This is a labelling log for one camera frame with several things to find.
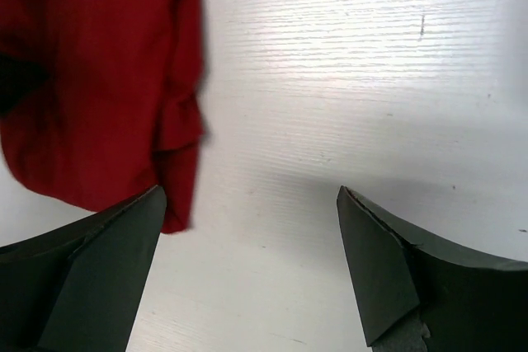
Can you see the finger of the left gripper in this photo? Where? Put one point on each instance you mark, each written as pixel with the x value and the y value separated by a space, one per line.
pixel 17 79

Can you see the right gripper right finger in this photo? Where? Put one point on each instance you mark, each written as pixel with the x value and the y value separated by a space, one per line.
pixel 417 291

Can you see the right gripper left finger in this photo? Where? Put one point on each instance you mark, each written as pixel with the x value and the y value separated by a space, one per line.
pixel 78 287

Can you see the red t shirt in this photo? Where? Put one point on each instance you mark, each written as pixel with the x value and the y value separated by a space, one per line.
pixel 119 112

